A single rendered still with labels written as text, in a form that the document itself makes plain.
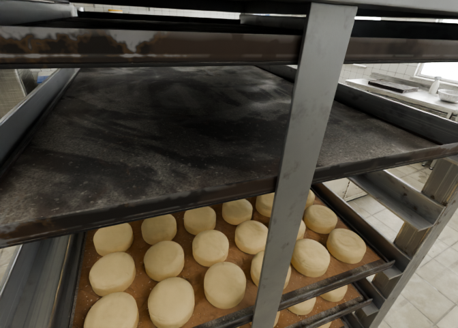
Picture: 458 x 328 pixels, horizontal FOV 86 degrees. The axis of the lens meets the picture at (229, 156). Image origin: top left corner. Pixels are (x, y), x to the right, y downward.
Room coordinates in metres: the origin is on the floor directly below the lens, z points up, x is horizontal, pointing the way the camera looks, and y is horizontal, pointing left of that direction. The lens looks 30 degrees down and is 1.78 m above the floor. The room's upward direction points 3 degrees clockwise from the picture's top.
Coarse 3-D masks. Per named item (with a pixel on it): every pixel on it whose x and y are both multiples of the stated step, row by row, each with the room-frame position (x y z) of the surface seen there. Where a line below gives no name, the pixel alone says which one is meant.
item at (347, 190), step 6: (390, 168) 2.38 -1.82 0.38; (336, 180) 2.00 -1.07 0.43; (342, 180) 2.05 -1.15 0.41; (348, 180) 2.09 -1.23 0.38; (330, 186) 1.98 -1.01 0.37; (336, 186) 2.02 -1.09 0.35; (342, 186) 2.06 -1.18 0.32; (348, 186) 2.09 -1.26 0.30; (354, 186) 2.15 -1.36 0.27; (336, 192) 2.03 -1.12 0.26; (342, 192) 2.07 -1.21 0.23; (348, 192) 2.12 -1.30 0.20; (354, 192) 2.17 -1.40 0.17; (360, 192) 2.22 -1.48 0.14; (342, 198) 2.09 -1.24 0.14; (348, 198) 2.13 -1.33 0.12; (354, 198) 2.22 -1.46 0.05
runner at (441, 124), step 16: (336, 96) 0.40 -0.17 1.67; (352, 96) 0.37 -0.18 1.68; (368, 96) 0.35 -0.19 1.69; (368, 112) 0.34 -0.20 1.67; (384, 112) 0.32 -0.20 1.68; (400, 112) 0.30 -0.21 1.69; (416, 112) 0.28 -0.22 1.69; (416, 128) 0.28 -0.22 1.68; (432, 128) 0.26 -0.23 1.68; (448, 128) 0.25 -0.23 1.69; (448, 160) 0.22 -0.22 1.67
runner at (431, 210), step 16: (368, 176) 0.31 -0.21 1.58; (384, 176) 0.29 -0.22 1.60; (368, 192) 0.27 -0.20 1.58; (384, 192) 0.28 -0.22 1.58; (400, 192) 0.26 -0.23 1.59; (416, 192) 0.25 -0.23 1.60; (400, 208) 0.24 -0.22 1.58; (416, 208) 0.24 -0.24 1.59; (432, 208) 0.23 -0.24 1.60; (416, 224) 0.22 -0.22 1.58; (432, 224) 0.22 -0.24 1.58
